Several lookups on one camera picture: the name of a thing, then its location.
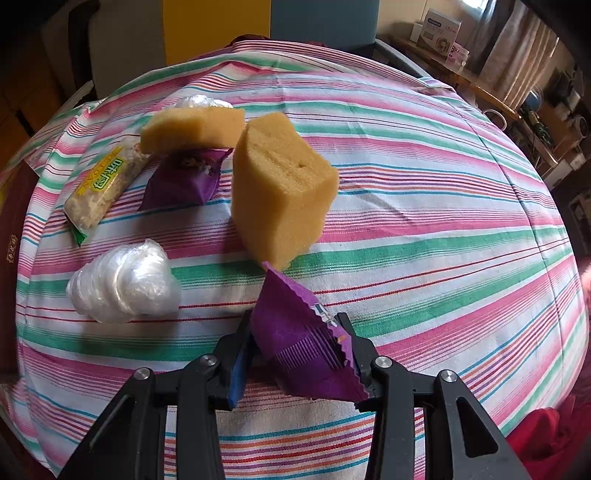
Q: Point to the purple snack packet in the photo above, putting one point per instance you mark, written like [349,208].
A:
[300,341]
[184,189]

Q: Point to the wooden side table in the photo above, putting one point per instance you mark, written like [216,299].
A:
[461,78]

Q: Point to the white plastic ball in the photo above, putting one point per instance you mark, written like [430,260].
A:
[124,281]
[203,101]

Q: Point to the cluttered low cabinet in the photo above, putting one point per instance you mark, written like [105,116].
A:
[563,134]

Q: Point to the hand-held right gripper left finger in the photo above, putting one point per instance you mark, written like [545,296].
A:
[240,374]

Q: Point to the small white jar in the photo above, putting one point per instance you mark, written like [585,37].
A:
[415,32]

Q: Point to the small pink bottle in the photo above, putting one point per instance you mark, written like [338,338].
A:
[457,55]

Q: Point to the white printed box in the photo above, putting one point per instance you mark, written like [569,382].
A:
[438,34]

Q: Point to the grey yellow blue chair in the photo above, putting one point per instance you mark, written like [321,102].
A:
[217,23]

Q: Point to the wooden wardrobe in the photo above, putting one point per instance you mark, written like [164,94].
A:
[27,106]

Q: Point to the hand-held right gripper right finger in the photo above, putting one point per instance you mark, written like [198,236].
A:
[362,357]

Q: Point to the pink patterned curtain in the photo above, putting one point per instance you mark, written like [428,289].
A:
[517,55]

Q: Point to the yellow sponge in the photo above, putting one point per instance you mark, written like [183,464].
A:
[277,194]
[194,129]

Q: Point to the clear plastic packet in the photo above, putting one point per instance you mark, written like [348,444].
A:
[104,191]

